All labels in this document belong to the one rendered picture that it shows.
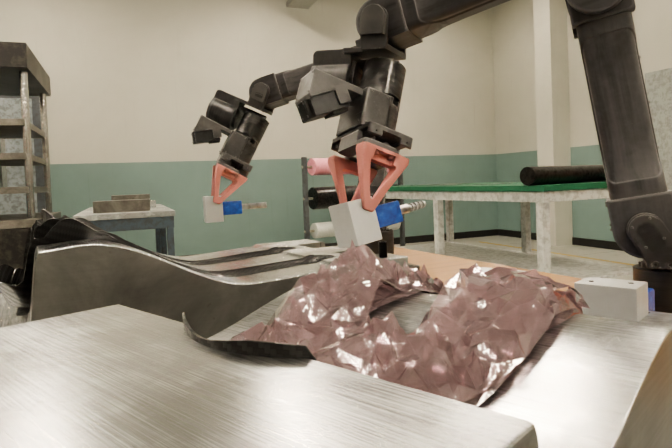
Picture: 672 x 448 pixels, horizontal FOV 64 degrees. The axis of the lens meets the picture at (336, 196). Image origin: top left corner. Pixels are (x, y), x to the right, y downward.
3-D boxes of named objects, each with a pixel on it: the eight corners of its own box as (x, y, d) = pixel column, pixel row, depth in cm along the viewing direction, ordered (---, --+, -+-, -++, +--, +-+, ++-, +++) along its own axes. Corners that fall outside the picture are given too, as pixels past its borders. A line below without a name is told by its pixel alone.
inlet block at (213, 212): (265, 216, 118) (263, 192, 118) (269, 217, 114) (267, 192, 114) (204, 221, 114) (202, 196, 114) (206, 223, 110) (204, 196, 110)
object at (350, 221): (418, 224, 74) (408, 186, 74) (441, 221, 70) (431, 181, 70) (338, 248, 68) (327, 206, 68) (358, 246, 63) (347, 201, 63)
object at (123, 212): (163, 277, 586) (159, 193, 583) (180, 315, 409) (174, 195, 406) (93, 283, 561) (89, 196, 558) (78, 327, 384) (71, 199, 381)
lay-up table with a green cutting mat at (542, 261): (451, 263, 601) (448, 172, 598) (660, 304, 384) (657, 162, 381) (362, 274, 553) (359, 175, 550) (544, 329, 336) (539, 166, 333)
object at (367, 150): (353, 200, 61) (367, 124, 64) (324, 207, 67) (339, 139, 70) (401, 216, 64) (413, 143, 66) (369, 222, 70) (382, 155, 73)
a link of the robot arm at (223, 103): (199, 118, 112) (221, 64, 111) (214, 122, 120) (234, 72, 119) (248, 139, 110) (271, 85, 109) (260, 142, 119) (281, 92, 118)
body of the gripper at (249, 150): (220, 160, 108) (236, 127, 109) (215, 162, 118) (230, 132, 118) (249, 174, 110) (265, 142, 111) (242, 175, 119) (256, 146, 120)
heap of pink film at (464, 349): (416, 307, 50) (413, 224, 50) (625, 340, 38) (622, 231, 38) (162, 396, 31) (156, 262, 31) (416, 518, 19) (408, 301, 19)
